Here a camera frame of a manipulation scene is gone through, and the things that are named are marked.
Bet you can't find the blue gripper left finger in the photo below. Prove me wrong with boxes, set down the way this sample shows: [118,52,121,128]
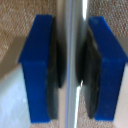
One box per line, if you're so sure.
[17,13,65,123]

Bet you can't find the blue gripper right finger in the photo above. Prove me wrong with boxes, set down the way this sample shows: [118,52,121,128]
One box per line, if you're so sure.
[77,16,128,122]

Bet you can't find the silver metal drawer handle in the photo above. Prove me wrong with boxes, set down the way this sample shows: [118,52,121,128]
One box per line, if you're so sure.
[53,0,91,128]

